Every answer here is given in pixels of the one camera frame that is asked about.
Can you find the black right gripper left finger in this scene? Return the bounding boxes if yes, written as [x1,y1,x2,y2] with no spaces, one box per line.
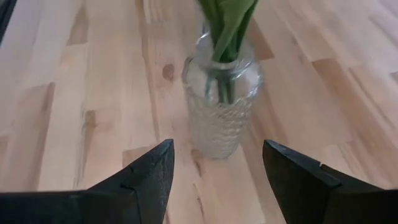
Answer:
[0,139,176,224]

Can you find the diamond-cut clear glass vase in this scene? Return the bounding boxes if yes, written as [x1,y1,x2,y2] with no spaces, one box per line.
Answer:
[182,18,264,161]

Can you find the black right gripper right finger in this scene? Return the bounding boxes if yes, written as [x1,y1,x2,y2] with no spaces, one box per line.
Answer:
[262,139,398,224]

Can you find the red artificial flower bunch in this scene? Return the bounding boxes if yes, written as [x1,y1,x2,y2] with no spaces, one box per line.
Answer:
[197,0,260,103]

